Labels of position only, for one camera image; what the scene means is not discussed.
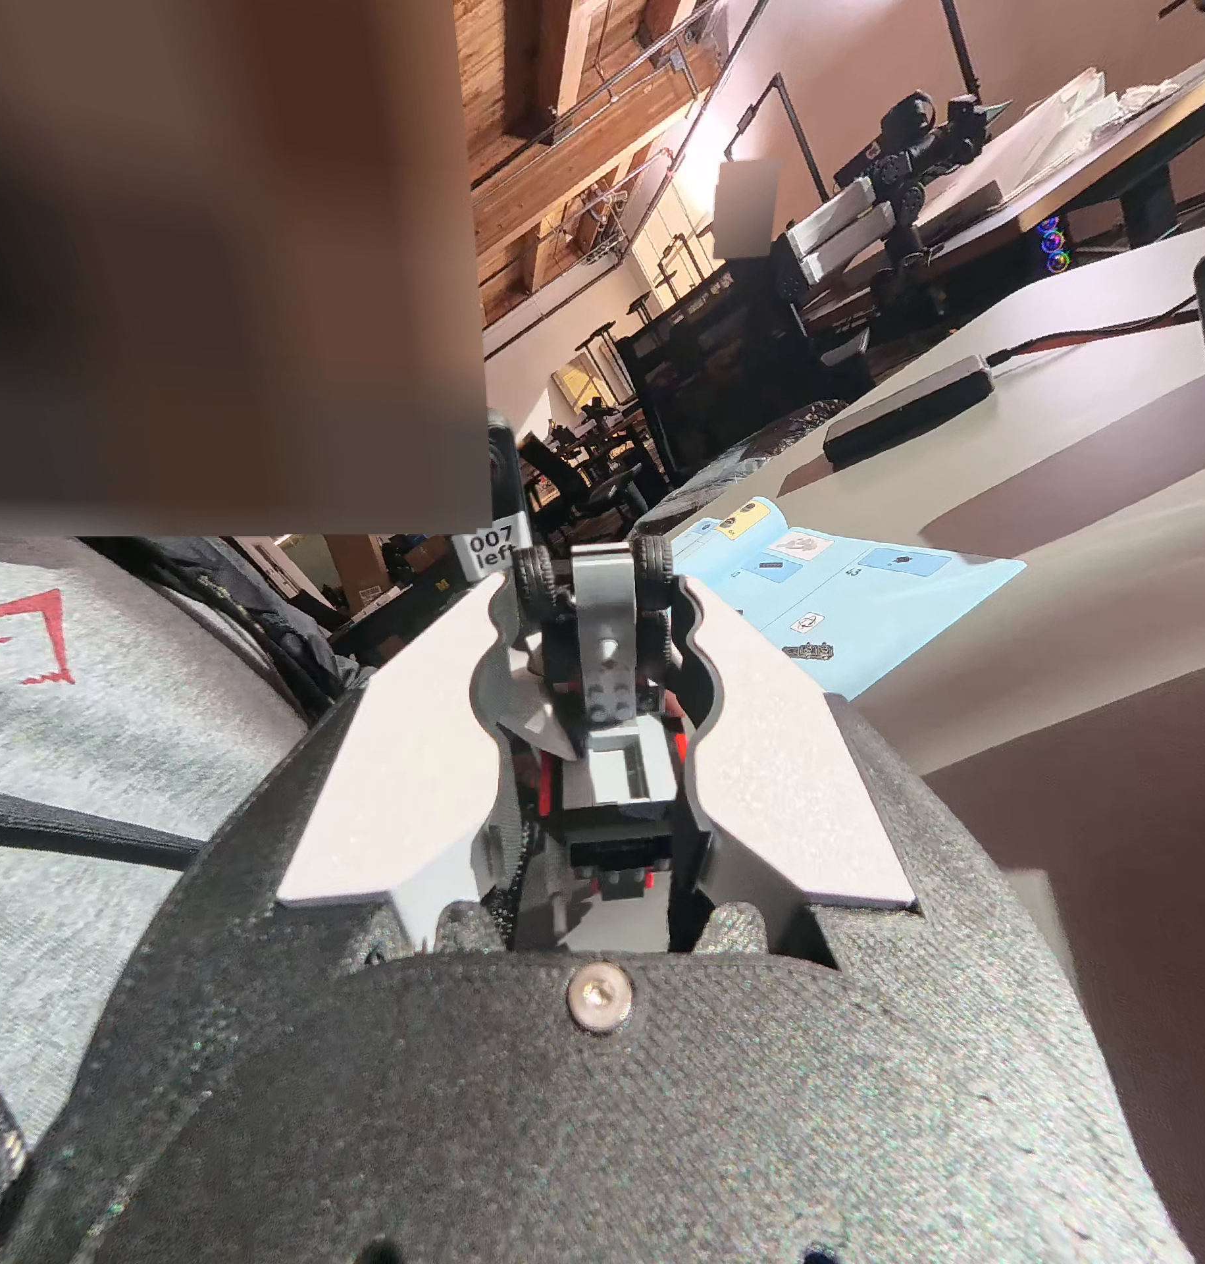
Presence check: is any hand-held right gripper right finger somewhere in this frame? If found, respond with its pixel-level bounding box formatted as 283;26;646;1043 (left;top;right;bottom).
668;571;921;958

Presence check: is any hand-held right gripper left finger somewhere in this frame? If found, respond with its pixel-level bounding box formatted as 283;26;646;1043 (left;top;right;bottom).
276;571;524;958

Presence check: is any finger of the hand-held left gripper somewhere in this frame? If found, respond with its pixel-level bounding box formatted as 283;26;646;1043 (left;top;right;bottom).
493;636;588;766

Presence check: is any toy brick vehicle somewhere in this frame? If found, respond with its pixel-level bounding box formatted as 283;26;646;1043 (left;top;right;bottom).
508;538;687;902

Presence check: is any black office chair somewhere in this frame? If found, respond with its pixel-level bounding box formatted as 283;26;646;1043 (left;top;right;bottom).
517;433;654;539

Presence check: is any blue instruction booklet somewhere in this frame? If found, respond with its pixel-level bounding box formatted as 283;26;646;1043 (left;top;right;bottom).
661;497;1028;703

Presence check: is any black shelf rack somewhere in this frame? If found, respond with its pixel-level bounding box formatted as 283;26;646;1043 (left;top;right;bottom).
616;257;874;485

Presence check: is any grey sweatshirt with red print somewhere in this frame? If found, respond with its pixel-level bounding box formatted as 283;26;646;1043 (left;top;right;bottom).
0;538;311;1236

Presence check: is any white panel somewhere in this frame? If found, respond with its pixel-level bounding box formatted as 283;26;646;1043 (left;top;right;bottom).
715;158;787;261

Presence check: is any black power bank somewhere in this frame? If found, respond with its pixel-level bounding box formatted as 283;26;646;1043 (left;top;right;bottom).
822;354;994;467

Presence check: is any white box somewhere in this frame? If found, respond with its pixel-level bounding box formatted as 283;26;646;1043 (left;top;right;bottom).
784;182;901;288

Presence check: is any black metal stand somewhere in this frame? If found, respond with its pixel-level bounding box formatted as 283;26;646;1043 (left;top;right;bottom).
725;71;831;213

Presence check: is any computer with coloured fans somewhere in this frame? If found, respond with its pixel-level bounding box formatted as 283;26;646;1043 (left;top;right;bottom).
1034;210;1083;278

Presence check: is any dark far table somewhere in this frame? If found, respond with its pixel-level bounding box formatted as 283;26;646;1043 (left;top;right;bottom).
800;44;1205;327

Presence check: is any wide black harness strap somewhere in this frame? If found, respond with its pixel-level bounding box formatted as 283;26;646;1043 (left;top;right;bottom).
0;783;206;872

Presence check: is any black cable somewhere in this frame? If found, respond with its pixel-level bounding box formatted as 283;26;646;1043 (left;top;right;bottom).
987;305;1202;363

